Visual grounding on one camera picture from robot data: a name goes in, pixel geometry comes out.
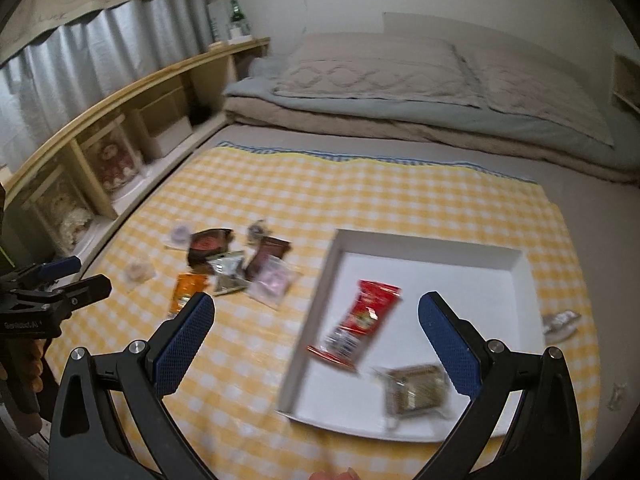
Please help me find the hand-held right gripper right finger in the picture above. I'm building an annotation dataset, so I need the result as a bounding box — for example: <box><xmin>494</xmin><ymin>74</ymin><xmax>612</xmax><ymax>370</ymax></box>
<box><xmin>417</xmin><ymin>290</ymin><xmax>583</xmax><ymax>480</ymax></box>

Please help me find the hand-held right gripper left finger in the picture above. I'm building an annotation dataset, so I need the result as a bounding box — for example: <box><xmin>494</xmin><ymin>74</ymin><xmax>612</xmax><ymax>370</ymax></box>
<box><xmin>48</xmin><ymin>291</ymin><xmax>216</xmax><ymax>480</ymax></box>

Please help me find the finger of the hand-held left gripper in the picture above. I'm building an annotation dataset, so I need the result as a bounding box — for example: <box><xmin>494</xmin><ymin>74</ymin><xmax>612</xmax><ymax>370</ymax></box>
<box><xmin>0</xmin><ymin>256</ymin><xmax>82</xmax><ymax>287</ymax></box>
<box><xmin>12</xmin><ymin>274</ymin><xmax>112</xmax><ymax>313</ymax></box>

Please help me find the white cardboard tray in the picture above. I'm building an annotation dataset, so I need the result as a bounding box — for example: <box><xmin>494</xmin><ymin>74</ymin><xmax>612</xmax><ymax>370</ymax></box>
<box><xmin>276</xmin><ymin>228</ymin><xmax>546</xmax><ymax>443</ymax></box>

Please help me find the red snack packet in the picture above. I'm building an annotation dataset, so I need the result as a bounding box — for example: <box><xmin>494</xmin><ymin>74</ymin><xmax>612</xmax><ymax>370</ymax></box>
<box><xmin>306</xmin><ymin>280</ymin><xmax>403</xmax><ymax>373</ymax></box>

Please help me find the dark packet with red round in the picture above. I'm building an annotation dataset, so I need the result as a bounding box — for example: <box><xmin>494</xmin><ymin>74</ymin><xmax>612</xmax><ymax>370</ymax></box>
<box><xmin>187</xmin><ymin>228</ymin><xmax>235</xmax><ymax>268</ymax></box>

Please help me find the person's left hand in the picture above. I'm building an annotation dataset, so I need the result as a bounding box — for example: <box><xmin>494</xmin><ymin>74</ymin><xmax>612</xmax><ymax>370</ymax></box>
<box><xmin>22</xmin><ymin>340</ymin><xmax>49</xmax><ymax>397</ymax></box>

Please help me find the person's right hand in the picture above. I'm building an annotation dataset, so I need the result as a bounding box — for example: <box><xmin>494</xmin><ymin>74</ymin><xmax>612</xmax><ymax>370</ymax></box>
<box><xmin>309</xmin><ymin>466</ymin><xmax>360</xmax><ymax>480</ymax></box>

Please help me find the orange snack packet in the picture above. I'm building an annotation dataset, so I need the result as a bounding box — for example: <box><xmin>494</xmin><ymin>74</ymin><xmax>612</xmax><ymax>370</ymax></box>
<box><xmin>167</xmin><ymin>272</ymin><xmax>211</xmax><ymax>318</ymax></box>

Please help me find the white round snack packet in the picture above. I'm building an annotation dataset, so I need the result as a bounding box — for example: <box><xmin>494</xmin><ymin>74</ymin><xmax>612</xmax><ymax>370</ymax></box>
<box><xmin>120</xmin><ymin>260</ymin><xmax>156</xmax><ymax>291</ymax></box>
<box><xmin>165</xmin><ymin>222</ymin><xmax>193</xmax><ymax>251</ymax></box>

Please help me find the clear packet with brown snack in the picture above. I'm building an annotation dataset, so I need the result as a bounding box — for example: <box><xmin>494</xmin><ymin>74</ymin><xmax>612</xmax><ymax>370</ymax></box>
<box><xmin>372</xmin><ymin>362</ymin><xmax>453</xmax><ymax>426</ymax></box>

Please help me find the clear case with white doll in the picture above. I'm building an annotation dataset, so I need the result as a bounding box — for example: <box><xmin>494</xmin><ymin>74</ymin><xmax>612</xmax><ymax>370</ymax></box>
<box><xmin>22</xmin><ymin>170</ymin><xmax>98</xmax><ymax>256</ymax></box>

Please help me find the silver green snack packet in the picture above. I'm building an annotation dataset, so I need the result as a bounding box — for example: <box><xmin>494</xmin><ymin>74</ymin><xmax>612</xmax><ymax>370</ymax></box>
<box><xmin>210</xmin><ymin>252</ymin><xmax>248</xmax><ymax>296</ymax></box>

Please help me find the pink snack packet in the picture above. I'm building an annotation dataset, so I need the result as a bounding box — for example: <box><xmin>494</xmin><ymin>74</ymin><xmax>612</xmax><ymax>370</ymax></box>
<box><xmin>248</xmin><ymin>255</ymin><xmax>301</xmax><ymax>306</ymax></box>

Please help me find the silver foil snack packet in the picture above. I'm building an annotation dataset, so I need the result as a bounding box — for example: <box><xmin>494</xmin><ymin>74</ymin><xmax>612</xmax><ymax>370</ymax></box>
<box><xmin>541</xmin><ymin>310</ymin><xmax>582</xmax><ymax>343</ymax></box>

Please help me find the clear case with red doll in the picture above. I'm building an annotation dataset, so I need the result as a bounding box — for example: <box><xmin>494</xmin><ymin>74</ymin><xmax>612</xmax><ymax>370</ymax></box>
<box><xmin>82</xmin><ymin>115</ymin><xmax>146</xmax><ymax>206</ymax></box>

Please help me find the yellow checkered cloth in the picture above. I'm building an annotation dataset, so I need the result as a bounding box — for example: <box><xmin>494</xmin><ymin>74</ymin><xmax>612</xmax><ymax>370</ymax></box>
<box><xmin>75</xmin><ymin>141</ymin><xmax>608</xmax><ymax>480</ymax></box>

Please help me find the white storage box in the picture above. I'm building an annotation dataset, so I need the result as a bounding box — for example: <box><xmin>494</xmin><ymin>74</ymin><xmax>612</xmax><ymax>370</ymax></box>
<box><xmin>147</xmin><ymin>115</ymin><xmax>193</xmax><ymax>161</ymax></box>

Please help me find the cream storage box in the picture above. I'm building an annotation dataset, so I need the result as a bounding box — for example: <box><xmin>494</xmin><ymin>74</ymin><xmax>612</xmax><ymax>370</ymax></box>
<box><xmin>135</xmin><ymin>85</ymin><xmax>188</xmax><ymax>126</ymax></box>

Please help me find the wooden bedside shelf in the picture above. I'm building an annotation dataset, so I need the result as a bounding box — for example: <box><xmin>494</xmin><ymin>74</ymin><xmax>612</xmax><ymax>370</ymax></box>
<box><xmin>0</xmin><ymin>37</ymin><xmax>271</xmax><ymax>261</ymax></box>

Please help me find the beige folded blanket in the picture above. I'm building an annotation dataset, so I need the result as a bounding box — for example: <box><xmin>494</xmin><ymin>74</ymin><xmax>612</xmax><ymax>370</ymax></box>
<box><xmin>225</xmin><ymin>95</ymin><xmax>640</xmax><ymax>186</ymax></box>

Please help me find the silver curtain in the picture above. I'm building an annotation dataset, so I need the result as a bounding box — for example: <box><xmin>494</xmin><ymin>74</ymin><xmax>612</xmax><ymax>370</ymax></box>
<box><xmin>0</xmin><ymin>0</ymin><xmax>213</xmax><ymax>171</ymax></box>

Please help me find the white card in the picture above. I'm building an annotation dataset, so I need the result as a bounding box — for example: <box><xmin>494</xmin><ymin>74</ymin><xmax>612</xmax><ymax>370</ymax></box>
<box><xmin>207</xmin><ymin>0</ymin><xmax>233</xmax><ymax>43</ymax></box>

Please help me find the green glass bottle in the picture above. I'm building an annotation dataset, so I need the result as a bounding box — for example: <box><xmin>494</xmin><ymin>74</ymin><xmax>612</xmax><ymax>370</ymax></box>
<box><xmin>228</xmin><ymin>0</ymin><xmax>246</xmax><ymax>36</ymax></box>

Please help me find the white headboard panel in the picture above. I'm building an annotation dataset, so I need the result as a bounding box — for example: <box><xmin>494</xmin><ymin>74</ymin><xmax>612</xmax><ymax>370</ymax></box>
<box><xmin>382</xmin><ymin>10</ymin><xmax>613</xmax><ymax>56</ymax></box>

